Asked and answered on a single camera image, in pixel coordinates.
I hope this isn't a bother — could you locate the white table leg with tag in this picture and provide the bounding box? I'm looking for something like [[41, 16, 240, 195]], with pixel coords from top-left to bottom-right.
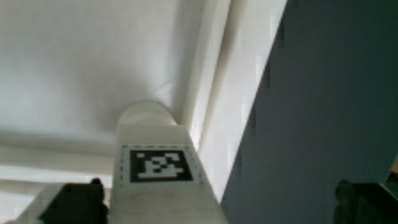
[[110, 102, 228, 224]]

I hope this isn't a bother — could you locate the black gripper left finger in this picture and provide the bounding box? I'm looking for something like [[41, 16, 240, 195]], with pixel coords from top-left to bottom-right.
[[39, 178, 109, 224]]

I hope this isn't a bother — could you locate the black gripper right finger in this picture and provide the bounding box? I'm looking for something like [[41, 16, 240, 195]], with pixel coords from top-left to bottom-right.
[[333, 180, 398, 224]]

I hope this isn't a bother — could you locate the white square tabletop part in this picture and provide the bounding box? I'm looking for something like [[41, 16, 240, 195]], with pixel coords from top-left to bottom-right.
[[0, 0, 288, 224]]

